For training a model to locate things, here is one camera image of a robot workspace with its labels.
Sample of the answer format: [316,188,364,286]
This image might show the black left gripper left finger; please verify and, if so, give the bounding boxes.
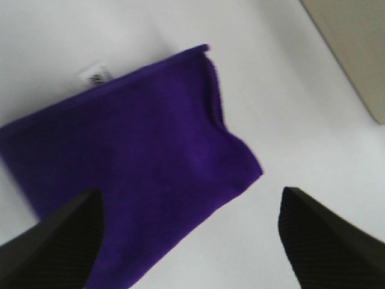
[1,189,105,288]

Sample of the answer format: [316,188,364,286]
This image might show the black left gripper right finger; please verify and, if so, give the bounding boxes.
[278,187,384,288]

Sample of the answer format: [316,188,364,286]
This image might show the purple towel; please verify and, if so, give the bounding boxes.
[1,45,263,288]

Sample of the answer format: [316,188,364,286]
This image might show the beige storage box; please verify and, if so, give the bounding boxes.
[302,1,384,124]

